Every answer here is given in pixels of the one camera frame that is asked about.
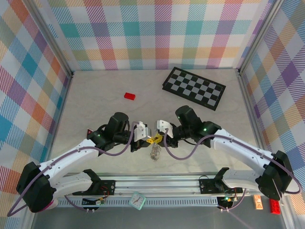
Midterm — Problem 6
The grey keyring with small rings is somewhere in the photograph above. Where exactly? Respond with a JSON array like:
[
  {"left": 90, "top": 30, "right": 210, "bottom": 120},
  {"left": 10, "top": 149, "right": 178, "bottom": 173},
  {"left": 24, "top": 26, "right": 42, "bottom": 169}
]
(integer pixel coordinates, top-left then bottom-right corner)
[{"left": 149, "top": 140, "right": 162, "bottom": 162}]

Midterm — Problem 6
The black and grey chessboard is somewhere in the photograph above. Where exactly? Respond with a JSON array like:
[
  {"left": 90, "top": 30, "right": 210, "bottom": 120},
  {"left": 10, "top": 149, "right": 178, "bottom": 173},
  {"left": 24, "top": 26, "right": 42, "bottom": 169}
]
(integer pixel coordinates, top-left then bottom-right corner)
[{"left": 162, "top": 67, "right": 226, "bottom": 112}]

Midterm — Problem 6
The teal square alarm clock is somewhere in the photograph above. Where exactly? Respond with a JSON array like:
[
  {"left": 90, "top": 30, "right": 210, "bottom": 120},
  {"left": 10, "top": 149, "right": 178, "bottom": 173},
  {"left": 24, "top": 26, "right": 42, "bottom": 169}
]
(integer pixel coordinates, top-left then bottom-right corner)
[{"left": 128, "top": 191, "right": 146, "bottom": 210}]

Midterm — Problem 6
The small black circuit board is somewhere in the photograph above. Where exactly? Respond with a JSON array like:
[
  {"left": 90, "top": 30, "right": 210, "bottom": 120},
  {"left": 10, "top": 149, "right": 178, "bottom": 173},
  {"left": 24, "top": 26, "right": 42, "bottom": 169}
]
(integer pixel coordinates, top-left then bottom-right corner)
[
  {"left": 82, "top": 197, "right": 106, "bottom": 206},
  {"left": 218, "top": 196, "right": 234, "bottom": 208}
]

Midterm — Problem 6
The orange wooden block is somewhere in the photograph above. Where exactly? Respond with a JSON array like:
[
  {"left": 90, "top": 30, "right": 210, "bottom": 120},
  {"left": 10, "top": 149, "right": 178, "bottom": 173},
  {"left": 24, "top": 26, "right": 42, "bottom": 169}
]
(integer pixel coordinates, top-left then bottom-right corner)
[{"left": 253, "top": 195, "right": 264, "bottom": 210}]

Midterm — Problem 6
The red toy brick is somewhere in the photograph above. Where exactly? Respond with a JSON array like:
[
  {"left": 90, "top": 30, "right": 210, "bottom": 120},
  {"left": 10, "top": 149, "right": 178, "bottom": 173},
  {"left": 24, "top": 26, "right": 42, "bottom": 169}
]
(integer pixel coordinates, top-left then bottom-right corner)
[{"left": 269, "top": 199, "right": 282, "bottom": 215}]

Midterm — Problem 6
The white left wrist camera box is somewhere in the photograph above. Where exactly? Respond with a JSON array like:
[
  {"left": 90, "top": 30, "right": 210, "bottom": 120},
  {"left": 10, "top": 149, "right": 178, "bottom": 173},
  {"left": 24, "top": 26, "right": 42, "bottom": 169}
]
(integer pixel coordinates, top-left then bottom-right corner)
[{"left": 132, "top": 121, "right": 153, "bottom": 143}]

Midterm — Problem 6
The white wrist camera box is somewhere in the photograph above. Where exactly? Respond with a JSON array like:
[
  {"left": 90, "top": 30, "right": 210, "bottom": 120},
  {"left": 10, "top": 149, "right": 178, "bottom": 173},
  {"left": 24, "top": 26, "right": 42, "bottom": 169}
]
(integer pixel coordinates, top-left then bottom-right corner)
[
  {"left": 156, "top": 119, "right": 174, "bottom": 139},
  {"left": 132, "top": 121, "right": 153, "bottom": 143}
]

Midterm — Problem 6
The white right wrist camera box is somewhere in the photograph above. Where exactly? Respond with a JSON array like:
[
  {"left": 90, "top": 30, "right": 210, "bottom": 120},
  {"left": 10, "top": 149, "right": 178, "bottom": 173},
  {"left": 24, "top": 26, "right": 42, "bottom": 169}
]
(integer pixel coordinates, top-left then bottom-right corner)
[{"left": 156, "top": 119, "right": 174, "bottom": 139}]

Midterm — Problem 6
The aluminium mounting rail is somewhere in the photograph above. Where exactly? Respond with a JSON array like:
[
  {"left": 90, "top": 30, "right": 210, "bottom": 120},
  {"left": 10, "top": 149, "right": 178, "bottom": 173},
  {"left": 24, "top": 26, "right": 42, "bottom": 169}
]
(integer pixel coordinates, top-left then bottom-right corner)
[{"left": 26, "top": 173, "right": 290, "bottom": 198}]

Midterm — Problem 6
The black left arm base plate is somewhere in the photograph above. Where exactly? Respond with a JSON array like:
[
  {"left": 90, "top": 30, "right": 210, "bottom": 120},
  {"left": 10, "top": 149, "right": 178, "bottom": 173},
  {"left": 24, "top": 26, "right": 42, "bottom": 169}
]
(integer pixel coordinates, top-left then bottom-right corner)
[{"left": 72, "top": 179, "right": 116, "bottom": 197}]

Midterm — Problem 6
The aluminium side rail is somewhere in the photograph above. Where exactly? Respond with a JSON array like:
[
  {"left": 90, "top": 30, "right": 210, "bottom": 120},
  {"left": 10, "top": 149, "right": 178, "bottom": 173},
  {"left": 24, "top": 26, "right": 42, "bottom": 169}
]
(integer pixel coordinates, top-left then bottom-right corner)
[
  {"left": 42, "top": 71, "right": 74, "bottom": 178},
  {"left": 237, "top": 69, "right": 273, "bottom": 176}
]

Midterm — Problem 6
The slotted grey cable duct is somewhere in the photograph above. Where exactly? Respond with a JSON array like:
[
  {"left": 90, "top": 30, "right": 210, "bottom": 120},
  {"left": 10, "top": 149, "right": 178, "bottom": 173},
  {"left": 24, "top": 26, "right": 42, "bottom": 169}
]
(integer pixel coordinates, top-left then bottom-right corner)
[{"left": 57, "top": 197, "right": 220, "bottom": 208}]

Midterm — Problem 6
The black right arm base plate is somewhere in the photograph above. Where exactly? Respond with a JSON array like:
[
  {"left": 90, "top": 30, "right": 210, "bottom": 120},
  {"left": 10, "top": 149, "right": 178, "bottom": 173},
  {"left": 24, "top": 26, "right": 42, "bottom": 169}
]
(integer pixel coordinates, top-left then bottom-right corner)
[{"left": 199, "top": 177, "right": 244, "bottom": 194}]

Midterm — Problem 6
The aluminium frame post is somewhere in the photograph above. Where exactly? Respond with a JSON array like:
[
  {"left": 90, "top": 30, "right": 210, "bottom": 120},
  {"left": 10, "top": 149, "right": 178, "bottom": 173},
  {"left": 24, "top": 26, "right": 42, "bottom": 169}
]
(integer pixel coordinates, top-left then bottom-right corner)
[
  {"left": 23, "top": 0, "right": 74, "bottom": 78},
  {"left": 237, "top": 0, "right": 285, "bottom": 76}
]

